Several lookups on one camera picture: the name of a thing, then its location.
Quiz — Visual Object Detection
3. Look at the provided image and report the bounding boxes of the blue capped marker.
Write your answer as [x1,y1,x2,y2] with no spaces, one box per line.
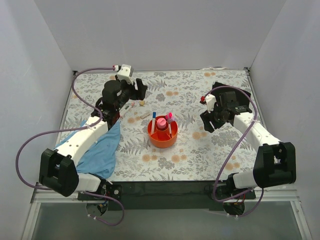
[151,112,157,135]

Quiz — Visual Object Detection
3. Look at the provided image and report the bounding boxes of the pink capped glue bottle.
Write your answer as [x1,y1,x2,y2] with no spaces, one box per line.
[156,117,168,131]

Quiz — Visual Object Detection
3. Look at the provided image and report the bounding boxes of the silver pen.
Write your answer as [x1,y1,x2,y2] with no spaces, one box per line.
[168,121,172,138]

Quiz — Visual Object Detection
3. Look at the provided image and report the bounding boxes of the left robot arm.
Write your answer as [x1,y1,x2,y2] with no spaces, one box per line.
[39,78,148,200]

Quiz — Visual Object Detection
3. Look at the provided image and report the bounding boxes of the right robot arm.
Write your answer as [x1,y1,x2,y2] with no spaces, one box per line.
[200,90,297,199]

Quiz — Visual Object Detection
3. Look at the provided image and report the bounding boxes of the black folded cloth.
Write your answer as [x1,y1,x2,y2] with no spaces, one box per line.
[210,82,251,107]

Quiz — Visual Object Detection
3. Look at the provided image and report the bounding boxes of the green capped marker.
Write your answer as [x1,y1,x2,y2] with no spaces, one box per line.
[120,106,131,118]

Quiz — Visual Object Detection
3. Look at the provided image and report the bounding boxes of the orange round divided organizer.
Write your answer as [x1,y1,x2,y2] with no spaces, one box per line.
[147,120,179,149]

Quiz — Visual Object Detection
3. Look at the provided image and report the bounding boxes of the light blue cloth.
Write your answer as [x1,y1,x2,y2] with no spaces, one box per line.
[54,121,121,179]

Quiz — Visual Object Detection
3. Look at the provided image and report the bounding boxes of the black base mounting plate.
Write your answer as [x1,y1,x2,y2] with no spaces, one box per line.
[77,181,256,211]

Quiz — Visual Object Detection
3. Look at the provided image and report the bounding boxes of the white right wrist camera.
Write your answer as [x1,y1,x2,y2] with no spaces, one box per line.
[200,94,217,113]

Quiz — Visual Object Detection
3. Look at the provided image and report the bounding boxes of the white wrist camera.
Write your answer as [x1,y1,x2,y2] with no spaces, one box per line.
[116,64,134,85]
[200,94,217,113]

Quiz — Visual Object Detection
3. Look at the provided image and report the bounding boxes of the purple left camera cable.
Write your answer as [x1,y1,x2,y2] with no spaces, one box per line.
[15,65,125,227]

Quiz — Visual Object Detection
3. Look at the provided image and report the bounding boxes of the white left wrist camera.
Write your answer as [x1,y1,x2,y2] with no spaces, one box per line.
[116,64,134,85]

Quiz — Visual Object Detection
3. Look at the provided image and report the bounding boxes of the aluminium front rail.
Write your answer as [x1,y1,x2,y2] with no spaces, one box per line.
[31,180,300,203]

